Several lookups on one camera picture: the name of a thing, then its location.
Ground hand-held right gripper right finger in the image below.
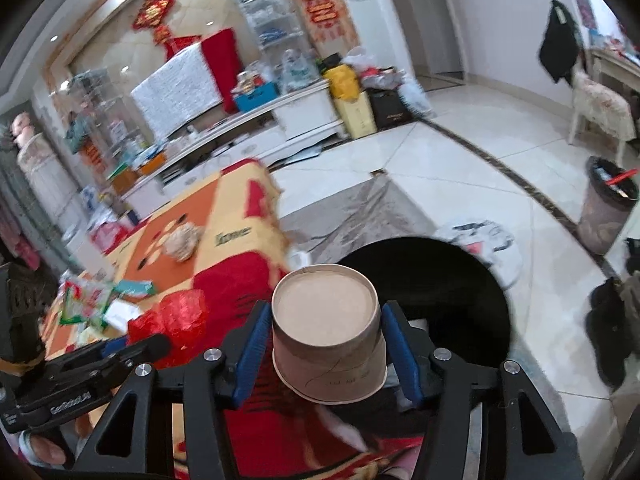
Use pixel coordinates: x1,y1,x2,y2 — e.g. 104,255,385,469
381,302,586,480

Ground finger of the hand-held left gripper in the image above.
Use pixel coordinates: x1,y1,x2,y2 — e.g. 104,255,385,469
99,336,131,359
100,333,172,378

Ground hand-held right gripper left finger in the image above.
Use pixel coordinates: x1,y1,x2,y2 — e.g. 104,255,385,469
70,302,275,480

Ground red crinkled plastic wrapper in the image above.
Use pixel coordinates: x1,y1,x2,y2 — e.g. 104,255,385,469
127,290,211,357

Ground green snack packet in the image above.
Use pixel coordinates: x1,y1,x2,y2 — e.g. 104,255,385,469
59,280,118,332

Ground teal packet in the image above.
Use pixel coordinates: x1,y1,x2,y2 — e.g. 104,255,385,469
112,280,154,299

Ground brown paper cup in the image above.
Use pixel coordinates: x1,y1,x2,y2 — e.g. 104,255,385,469
271,262,389,406

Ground black round bin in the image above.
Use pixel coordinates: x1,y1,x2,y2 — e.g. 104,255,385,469
335,236,514,411

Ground person's left hand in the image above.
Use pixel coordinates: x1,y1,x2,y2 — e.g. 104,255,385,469
17,407,93,467

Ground crumpled beige paper ball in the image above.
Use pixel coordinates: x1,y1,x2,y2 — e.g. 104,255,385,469
165,222,203,262

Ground round white printed mat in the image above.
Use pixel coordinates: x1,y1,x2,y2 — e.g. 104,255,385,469
432,219,525,291

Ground red orange printed blanket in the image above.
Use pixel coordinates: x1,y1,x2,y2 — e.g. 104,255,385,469
40,159,426,480

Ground pink clothes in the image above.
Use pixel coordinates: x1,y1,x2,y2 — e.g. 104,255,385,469
0,205,41,271

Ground grey rug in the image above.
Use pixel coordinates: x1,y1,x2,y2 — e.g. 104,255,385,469
277,175,436,266

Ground covered standing air conditioner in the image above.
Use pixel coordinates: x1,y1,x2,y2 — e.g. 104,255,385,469
15,127,86,233

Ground orange box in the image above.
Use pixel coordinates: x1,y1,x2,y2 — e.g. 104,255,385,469
137,152,169,176

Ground black shoes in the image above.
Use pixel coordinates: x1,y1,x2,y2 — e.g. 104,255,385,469
585,275,640,391

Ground low clear acrylic shelf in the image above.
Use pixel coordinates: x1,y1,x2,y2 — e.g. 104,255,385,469
62,67,146,161

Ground pink doll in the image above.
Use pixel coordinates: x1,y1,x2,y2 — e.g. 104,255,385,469
10,112,39,149

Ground grey waste basket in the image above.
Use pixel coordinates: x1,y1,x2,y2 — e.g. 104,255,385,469
577,156,637,256

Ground pale yellow carton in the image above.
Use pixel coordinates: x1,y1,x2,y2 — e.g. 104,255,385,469
334,95,378,141

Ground white television cabinet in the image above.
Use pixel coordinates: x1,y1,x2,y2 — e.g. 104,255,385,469
122,80,351,216

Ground black box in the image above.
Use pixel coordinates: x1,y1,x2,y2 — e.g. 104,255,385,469
367,87,414,131

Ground blue plastic basket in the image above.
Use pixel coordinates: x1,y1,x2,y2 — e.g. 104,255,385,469
234,82,280,112

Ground white plastic bag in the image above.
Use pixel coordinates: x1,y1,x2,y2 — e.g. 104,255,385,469
400,77,434,116

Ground white lace television cover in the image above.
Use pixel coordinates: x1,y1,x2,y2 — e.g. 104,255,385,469
131,42,226,141

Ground yellow bag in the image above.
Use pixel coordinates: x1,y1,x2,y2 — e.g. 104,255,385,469
324,64,362,101

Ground clear plastic bag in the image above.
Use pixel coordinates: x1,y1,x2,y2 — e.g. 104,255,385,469
280,49,321,92

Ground red cloth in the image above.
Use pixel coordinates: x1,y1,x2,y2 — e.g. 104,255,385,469
201,27,246,113

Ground white chair floral cover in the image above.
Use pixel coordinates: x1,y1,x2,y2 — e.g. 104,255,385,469
567,55,639,161

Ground tall clear acrylic shelf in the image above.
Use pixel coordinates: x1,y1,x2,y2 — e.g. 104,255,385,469
225,0,313,76

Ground white door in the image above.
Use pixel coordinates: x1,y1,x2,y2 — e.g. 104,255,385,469
395,0,469,81

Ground black jacket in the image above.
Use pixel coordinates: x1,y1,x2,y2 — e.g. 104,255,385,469
537,0,584,85

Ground white desk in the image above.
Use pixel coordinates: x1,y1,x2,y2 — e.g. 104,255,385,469
590,45,640,92

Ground red gold hanging decoration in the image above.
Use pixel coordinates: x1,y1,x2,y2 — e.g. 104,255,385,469
287,0,337,43

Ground red knot wall ornament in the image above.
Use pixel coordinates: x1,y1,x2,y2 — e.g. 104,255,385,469
132,0,177,58

